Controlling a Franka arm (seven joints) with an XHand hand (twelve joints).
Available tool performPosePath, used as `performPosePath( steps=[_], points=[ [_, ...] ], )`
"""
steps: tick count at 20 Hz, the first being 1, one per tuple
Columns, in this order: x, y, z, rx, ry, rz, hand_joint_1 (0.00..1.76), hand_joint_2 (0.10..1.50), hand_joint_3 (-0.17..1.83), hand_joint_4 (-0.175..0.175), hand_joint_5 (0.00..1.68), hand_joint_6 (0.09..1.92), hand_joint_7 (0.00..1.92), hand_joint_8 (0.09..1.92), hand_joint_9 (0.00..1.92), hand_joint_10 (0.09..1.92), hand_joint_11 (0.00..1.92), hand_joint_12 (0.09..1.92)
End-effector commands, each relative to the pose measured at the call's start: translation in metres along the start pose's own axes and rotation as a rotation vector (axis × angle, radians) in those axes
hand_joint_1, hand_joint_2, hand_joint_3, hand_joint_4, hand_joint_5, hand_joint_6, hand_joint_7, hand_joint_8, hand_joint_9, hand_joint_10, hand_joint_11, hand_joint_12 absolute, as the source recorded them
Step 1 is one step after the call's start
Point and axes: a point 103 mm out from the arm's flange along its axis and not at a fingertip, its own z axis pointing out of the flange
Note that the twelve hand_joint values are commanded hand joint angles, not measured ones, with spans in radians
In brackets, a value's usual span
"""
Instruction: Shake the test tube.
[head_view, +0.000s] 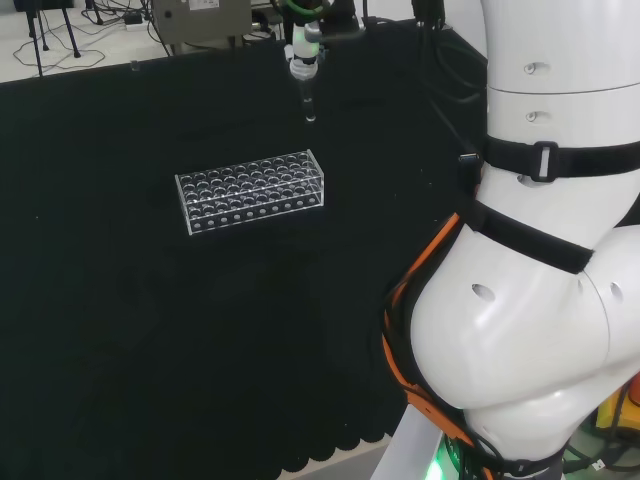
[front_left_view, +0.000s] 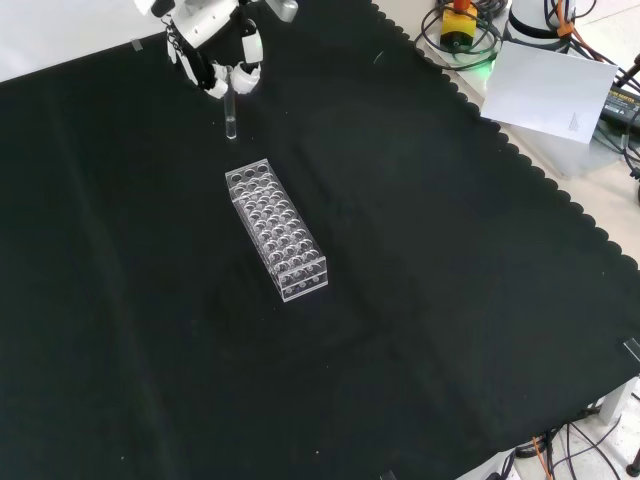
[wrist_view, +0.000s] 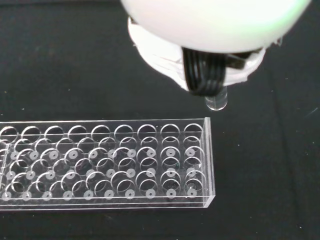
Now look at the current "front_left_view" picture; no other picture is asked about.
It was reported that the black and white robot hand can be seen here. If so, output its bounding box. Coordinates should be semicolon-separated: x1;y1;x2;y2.
133;0;265;101

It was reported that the black looped cable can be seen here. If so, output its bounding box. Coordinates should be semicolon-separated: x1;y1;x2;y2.
418;0;504;65

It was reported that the white table leg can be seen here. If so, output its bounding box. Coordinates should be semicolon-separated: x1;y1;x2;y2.
598;378;640;427

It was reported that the black bench cloth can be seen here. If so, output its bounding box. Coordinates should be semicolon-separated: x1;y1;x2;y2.
0;0;640;480

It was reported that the clear plastic test tube rack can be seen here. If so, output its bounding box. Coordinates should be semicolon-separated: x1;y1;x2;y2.
224;158;331;305

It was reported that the orange floor cable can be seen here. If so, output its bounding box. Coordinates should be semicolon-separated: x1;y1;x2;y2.
531;433;553;480

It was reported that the clear glass test tube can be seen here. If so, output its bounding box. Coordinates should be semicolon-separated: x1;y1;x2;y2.
224;64;239;141

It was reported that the white round machine base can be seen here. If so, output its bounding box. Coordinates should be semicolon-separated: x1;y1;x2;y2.
503;0;574;51

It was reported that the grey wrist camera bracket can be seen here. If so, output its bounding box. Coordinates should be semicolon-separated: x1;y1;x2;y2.
264;0;300;23

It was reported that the white paper sheet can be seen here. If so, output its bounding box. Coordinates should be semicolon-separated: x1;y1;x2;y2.
479;40;620;148

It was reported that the black power adapter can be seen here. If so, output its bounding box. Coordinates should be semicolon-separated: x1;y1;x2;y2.
597;82;640;127

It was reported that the yellow stop button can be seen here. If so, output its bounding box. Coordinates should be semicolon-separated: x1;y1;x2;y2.
441;0;478;52

